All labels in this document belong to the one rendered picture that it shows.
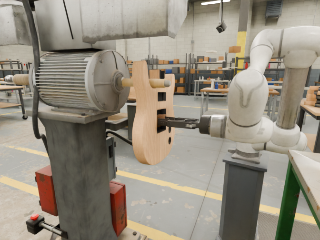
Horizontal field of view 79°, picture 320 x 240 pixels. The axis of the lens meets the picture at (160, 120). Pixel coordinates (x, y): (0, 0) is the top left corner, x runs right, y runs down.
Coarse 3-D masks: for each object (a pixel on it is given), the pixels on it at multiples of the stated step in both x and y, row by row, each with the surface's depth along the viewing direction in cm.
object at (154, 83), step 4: (124, 80) 76; (128, 80) 76; (132, 80) 75; (152, 80) 72; (156, 80) 71; (160, 80) 70; (164, 80) 70; (124, 84) 77; (128, 84) 76; (132, 84) 75; (152, 84) 72; (156, 84) 71; (160, 84) 70
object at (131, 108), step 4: (132, 104) 104; (128, 108) 103; (132, 108) 102; (128, 112) 104; (132, 112) 103; (128, 116) 104; (132, 116) 103; (128, 120) 105; (132, 120) 104; (128, 124) 105; (132, 124) 104; (128, 128) 106; (132, 128) 105; (108, 132) 108; (112, 132) 108; (128, 132) 107; (120, 136) 109; (128, 136) 107; (124, 140) 110; (128, 140) 110
